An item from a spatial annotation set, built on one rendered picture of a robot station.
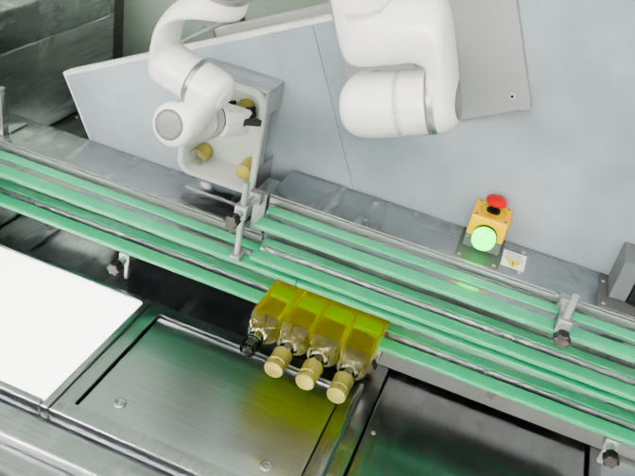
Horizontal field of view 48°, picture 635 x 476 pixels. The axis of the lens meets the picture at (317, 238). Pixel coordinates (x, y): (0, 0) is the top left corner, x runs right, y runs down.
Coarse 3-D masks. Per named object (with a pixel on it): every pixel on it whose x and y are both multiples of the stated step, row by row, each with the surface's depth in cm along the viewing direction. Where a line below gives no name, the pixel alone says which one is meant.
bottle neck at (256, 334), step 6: (252, 330) 128; (258, 330) 127; (252, 336) 126; (258, 336) 126; (264, 336) 127; (246, 342) 124; (252, 342) 125; (258, 342) 126; (240, 348) 125; (246, 348) 126; (252, 348) 124; (258, 348) 126; (246, 354) 125; (252, 354) 124
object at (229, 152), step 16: (240, 96) 144; (256, 96) 135; (256, 112) 145; (256, 128) 146; (192, 144) 149; (224, 144) 151; (240, 144) 150; (256, 144) 140; (192, 160) 151; (208, 160) 152; (224, 160) 153; (240, 160) 151; (256, 160) 141; (208, 176) 148; (224, 176) 148; (256, 176) 144; (240, 192) 146
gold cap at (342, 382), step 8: (336, 376) 121; (344, 376) 121; (336, 384) 119; (344, 384) 120; (352, 384) 122; (328, 392) 120; (336, 392) 119; (344, 392) 119; (336, 400) 120; (344, 400) 119
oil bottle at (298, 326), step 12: (300, 300) 134; (312, 300) 135; (324, 300) 135; (300, 312) 131; (312, 312) 132; (324, 312) 134; (288, 324) 128; (300, 324) 128; (312, 324) 129; (288, 336) 127; (300, 336) 126; (300, 348) 127
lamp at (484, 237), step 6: (480, 228) 132; (486, 228) 132; (492, 228) 132; (474, 234) 132; (480, 234) 131; (486, 234) 131; (492, 234) 131; (474, 240) 132; (480, 240) 131; (486, 240) 131; (492, 240) 131; (474, 246) 133; (480, 246) 132; (486, 246) 132; (492, 246) 132
